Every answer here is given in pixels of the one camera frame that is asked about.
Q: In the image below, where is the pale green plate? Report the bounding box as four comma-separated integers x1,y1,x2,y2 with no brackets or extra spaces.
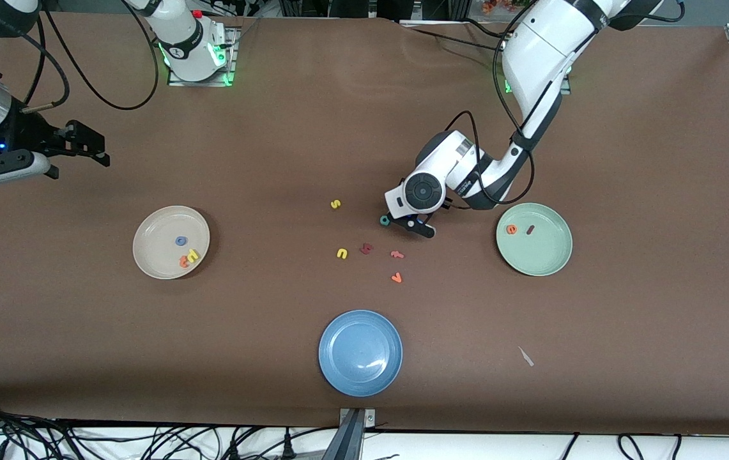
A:
496,203,574,277

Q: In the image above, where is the beige brown plate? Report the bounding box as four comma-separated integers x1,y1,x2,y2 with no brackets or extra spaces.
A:
133,205,211,280

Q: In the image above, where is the brown table cover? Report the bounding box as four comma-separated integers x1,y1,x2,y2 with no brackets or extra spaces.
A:
0,11,729,435

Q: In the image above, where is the blue plate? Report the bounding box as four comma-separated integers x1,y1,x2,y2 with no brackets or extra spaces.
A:
318,310,403,397

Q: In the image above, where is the orange flower bunch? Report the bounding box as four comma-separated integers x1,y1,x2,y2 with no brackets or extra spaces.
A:
482,0,528,15

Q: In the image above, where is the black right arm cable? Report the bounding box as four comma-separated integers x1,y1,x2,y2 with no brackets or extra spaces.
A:
16,0,160,116

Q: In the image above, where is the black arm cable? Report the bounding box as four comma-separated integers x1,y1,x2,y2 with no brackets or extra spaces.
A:
441,0,687,211
16,0,160,116

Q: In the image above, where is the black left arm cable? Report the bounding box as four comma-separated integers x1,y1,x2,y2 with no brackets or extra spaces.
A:
441,0,687,211

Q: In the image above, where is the thin black base cable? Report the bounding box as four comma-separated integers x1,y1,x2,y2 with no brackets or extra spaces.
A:
463,18,512,39
403,24,512,55

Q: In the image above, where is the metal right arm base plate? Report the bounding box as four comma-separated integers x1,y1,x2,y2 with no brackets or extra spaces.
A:
168,26,240,87

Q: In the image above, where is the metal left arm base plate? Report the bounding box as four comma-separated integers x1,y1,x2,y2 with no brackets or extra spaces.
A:
503,73,572,95

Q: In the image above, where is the silver mounting bracket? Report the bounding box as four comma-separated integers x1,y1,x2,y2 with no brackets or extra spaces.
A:
339,408,376,427

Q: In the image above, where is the grey camera pole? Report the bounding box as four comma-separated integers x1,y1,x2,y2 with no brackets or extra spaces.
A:
323,409,365,460

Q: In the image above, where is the black cable tangle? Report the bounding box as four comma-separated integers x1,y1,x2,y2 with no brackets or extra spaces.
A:
0,396,339,460

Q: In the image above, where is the black looped cable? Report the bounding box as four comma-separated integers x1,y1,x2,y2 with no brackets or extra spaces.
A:
617,433,647,460

